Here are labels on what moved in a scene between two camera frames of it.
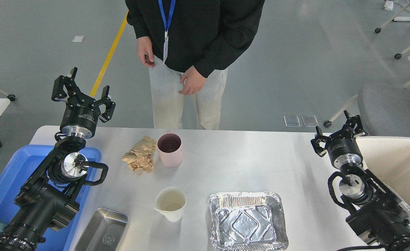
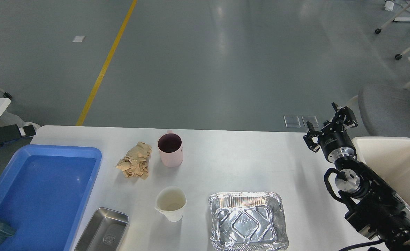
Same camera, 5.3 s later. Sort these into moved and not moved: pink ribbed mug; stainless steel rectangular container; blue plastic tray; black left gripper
Moved: black left gripper
Not moved: pink ribbed mug; blue plastic tray; stainless steel rectangular container
